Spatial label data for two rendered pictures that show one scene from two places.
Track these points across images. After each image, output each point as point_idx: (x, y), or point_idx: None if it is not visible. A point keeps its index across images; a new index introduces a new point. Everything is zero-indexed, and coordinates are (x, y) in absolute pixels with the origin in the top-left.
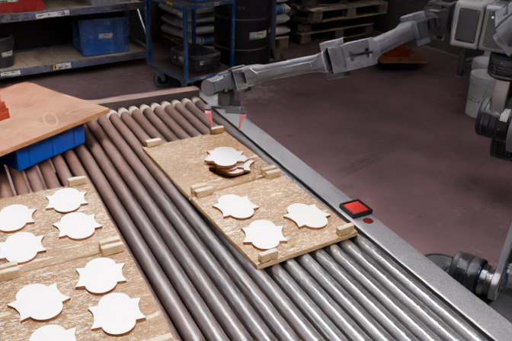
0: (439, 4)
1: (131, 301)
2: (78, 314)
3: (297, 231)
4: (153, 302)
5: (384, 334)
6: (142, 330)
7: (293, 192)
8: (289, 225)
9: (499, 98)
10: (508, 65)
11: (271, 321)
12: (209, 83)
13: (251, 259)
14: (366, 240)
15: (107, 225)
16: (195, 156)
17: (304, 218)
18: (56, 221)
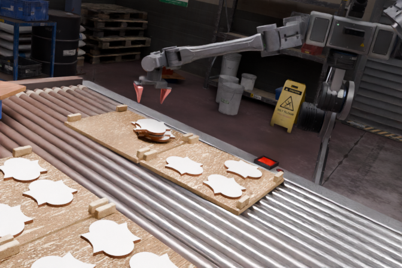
0: (301, 14)
1: (161, 259)
2: None
3: (244, 181)
4: (179, 256)
5: (365, 253)
6: None
7: (217, 153)
8: (235, 177)
9: (337, 81)
10: (346, 58)
11: (282, 257)
12: (150, 59)
13: (229, 207)
14: (292, 185)
15: (81, 189)
16: (117, 128)
17: (243, 171)
18: (23, 190)
